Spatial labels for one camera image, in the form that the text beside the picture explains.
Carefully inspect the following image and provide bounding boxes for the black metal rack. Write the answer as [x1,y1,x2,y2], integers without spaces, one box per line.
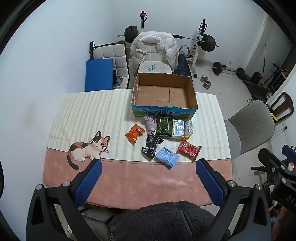
[264,62,287,93]

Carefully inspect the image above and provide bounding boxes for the red snack packet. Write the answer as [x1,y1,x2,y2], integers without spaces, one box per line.
[178,138,202,161]

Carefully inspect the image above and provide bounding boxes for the white puffer jacket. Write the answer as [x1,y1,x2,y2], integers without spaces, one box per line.
[130,31,179,77]

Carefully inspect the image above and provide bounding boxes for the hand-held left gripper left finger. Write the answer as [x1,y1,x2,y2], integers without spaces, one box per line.
[26,159,111,241]

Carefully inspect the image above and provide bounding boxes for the green packet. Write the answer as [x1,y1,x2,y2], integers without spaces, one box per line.
[155,117,173,137]

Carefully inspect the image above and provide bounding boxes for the blue folded mat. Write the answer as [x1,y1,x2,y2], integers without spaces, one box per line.
[85,58,114,92]

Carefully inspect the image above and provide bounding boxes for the orange snack packet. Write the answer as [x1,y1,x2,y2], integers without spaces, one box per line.
[125,124,146,144]

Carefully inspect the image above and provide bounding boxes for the grey shell chair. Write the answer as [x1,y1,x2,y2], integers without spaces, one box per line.
[224,100,275,160]

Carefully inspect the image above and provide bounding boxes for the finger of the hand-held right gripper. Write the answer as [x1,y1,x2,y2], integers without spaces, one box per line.
[258,148,296,180]
[281,145,296,163]

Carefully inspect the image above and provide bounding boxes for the purple socks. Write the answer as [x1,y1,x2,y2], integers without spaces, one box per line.
[142,114,158,136]

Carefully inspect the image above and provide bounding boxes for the white upholstered chair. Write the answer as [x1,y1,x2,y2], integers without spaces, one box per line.
[135,52,174,75]

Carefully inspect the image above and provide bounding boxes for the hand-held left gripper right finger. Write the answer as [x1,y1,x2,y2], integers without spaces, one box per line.
[196,159,271,241]

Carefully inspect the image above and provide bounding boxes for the dark low stand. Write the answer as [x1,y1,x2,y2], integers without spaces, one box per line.
[243,79,273,102]

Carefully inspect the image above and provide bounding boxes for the long barbell with black plates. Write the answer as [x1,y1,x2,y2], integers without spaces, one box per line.
[117,26,219,52]

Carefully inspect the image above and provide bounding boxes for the brown wooden chair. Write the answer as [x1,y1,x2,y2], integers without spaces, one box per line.
[269,91,294,121]

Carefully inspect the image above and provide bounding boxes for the black pole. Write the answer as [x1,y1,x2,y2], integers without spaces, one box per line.
[261,44,266,84]

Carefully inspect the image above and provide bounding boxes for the cardboard box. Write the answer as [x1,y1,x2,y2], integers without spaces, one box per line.
[131,72,199,117]

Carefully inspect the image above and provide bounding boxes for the striped cat print tablecloth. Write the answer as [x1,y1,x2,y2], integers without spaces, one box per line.
[42,89,233,207]

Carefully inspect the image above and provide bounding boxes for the dark fleece garment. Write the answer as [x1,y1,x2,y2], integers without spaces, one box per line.
[109,200,232,241]

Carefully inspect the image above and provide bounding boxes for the folded white quilted chair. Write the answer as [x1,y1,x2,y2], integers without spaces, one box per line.
[89,41,130,90]

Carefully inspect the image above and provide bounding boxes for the white blue tissue pack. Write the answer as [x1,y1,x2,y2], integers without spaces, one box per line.
[171,119,185,139]

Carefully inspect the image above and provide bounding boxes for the short barbell with black plates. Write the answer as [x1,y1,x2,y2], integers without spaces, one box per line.
[210,61,245,80]

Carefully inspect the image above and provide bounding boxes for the black packet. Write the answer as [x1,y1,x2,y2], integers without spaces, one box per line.
[142,135,164,160]

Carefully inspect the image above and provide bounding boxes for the clear shiny packet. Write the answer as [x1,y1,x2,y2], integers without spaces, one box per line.
[184,120,194,139]

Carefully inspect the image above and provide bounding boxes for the blue packet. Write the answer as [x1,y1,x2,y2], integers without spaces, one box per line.
[156,147,180,169]

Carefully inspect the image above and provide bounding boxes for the white barbell rack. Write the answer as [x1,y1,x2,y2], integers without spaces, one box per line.
[138,10,207,78]

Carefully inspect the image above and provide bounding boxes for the black weight bench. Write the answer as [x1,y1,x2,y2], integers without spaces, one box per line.
[174,45,192,77]

